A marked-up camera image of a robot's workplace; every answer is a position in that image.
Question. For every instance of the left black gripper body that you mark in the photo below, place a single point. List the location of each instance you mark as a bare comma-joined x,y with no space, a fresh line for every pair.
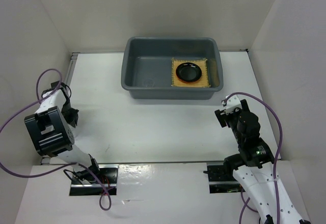
65,109

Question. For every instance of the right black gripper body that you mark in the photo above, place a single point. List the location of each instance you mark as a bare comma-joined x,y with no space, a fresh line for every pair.
232,121

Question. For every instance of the bamboo placemat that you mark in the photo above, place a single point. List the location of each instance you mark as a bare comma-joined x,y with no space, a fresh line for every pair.
202,63

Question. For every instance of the orange plastic plate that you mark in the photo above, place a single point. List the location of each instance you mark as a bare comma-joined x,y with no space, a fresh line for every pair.
187,81

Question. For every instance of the black round plate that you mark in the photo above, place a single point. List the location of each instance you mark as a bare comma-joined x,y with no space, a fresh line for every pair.
188,71

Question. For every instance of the clear plastic cup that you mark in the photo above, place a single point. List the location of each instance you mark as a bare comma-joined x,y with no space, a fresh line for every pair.
148,83

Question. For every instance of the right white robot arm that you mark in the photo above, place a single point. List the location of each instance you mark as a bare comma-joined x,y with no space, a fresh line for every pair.
253,165

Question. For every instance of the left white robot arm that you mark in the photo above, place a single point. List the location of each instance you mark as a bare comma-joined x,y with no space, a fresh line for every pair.
51,129

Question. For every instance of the grey plastic bin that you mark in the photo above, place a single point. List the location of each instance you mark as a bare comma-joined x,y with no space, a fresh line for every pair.
151,57

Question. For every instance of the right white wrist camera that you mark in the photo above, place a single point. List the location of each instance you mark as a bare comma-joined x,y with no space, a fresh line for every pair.
231,104

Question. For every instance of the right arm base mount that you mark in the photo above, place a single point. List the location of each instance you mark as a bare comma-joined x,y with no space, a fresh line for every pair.
218,180

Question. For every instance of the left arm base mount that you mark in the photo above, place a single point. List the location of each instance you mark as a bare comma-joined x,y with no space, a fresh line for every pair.
108,175

